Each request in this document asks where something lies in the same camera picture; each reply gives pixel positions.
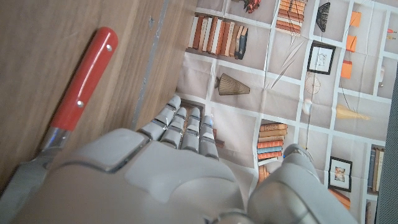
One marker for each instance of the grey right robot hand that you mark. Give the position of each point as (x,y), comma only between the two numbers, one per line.
(174,180)

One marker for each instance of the grey tape outline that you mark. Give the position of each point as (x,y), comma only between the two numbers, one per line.
(150,62)

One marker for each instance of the printed bookshelf backdrop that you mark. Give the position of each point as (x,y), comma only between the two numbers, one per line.
(280,90)

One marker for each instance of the dark perforated panel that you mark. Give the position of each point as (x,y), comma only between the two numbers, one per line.
(388,174)

